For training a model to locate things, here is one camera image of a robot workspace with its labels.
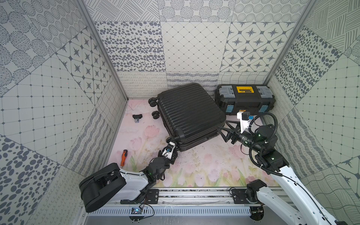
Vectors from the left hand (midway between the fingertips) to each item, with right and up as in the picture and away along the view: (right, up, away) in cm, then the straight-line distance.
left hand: (176, 146), depth 80 cm
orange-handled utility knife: (-34, -9, +6) cm, 35 cm away
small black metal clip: (-33, +15, +27) cm, 45 cm away
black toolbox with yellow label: (+39, +29, +18) cm, 52 cm away
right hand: (+23, +13, -12) cm, 29 cm away
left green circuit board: (-19, -33, -12) cm, 40 cm away
